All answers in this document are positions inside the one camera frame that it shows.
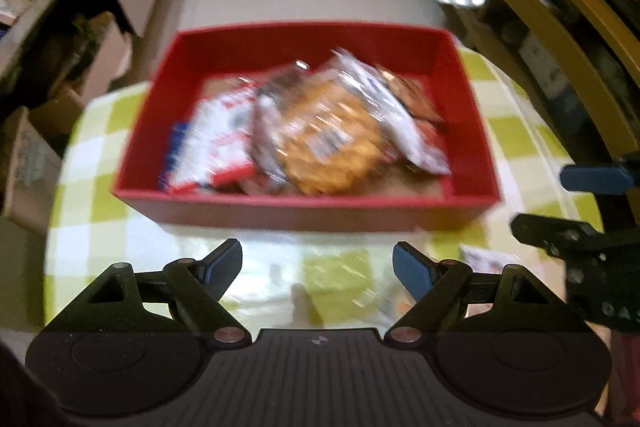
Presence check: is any white silver snack packet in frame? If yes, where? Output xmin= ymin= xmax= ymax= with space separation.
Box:
xmin=332 ymin=49 xmax=450 ymax=176

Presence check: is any red cardboard box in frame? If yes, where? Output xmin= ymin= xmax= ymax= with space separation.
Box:
xmin=113 ymin=22 xmax=500 ymax=232

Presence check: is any wooden chair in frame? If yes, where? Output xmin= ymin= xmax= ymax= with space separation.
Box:
xmin=503 ymin=0 xmax=639 ymax=157

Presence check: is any red white snack packet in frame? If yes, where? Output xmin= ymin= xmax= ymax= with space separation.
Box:
xmin=163 ymin=82 xmax=257 ymax=194

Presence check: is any white Kaprons wafer packet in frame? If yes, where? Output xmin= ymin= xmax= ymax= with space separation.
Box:
xmin=459 ymin=244 xmax=510 ymax=274

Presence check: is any packaged waffle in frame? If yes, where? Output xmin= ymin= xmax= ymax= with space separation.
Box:
xmin=253 ymin=65 xmax=396 ymax=196

